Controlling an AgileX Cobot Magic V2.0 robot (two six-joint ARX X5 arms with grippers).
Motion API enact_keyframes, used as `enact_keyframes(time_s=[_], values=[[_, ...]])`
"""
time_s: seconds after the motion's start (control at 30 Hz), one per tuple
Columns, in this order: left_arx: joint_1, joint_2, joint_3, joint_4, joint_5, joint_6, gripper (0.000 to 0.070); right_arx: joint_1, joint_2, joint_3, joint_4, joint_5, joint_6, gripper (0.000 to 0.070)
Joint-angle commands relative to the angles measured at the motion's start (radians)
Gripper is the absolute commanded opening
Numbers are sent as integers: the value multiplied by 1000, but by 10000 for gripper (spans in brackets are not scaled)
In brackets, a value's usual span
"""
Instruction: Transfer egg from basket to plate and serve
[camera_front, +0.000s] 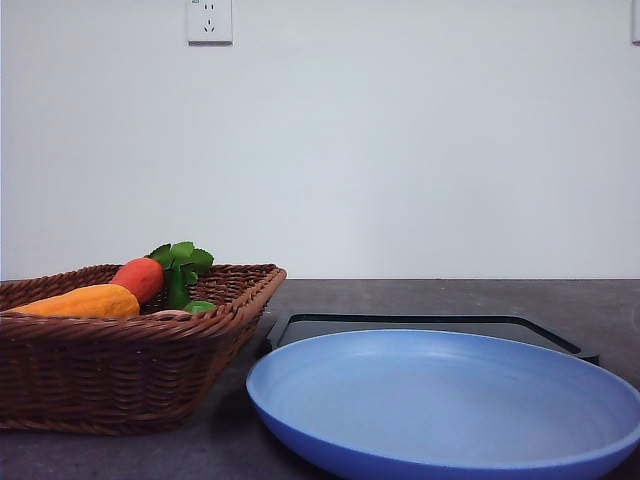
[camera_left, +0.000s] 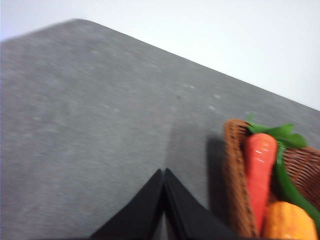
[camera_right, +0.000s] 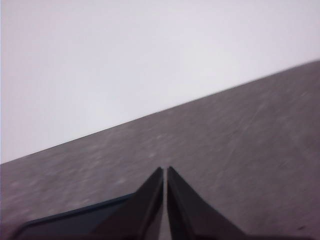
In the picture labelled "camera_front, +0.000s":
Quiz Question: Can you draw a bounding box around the green toy leafy vegetable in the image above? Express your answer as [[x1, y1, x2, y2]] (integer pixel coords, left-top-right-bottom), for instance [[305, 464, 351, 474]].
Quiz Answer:
[[144, 241, 216, 313]]

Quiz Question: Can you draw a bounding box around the yellow toy vegetable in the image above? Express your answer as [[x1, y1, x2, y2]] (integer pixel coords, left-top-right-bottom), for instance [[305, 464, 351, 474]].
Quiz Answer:
[[8, 284, 140, 316]]

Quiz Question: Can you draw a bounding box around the brown egg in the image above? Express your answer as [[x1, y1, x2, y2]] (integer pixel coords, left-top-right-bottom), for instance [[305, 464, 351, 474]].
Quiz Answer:
[[151, 309, 193, 320]]

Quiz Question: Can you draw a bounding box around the brown wicker basket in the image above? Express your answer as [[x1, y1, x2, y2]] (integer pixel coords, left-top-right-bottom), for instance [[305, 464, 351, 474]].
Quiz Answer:
[[0, 264, 287, 435]]

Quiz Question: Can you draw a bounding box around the orange toy carrot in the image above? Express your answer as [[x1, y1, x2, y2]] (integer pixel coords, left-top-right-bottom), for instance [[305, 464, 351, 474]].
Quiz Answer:
[[110, 257, 165, 304]]

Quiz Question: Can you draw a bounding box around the blue plate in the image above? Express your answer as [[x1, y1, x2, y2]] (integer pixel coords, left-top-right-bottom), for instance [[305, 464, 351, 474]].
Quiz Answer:
[[246, 329, 640, 480]]

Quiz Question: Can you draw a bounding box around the white wall socket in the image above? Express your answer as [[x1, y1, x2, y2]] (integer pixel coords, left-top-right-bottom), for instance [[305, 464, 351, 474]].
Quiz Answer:
[[187, 0, 234, 47]]

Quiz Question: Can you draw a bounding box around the black tray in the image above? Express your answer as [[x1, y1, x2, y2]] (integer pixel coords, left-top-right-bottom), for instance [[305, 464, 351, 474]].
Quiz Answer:
[[264, 313, 600, 364]]

